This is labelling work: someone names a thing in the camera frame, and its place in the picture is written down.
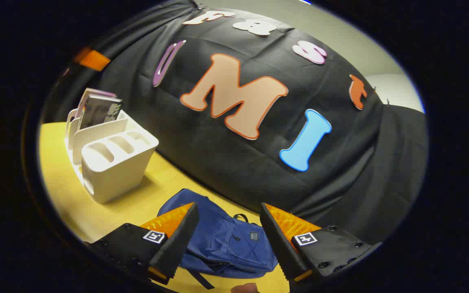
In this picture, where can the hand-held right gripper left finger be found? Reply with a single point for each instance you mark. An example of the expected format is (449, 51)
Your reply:
(177, 244)

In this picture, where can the pink cover book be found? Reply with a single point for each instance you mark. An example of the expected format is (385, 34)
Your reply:
(92, 92)

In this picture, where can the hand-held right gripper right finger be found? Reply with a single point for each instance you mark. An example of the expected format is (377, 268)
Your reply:
(279, 244)

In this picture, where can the blue schoolbag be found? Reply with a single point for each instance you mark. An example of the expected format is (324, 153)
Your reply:
(226, 244)

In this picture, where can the black backdrop cloth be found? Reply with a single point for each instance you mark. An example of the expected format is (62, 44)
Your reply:
(218, 171)

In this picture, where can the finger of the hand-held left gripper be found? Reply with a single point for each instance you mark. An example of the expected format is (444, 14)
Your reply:
(94, 60)

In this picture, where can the white plastic bookshelf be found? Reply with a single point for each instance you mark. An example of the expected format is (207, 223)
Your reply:
(116, 175)

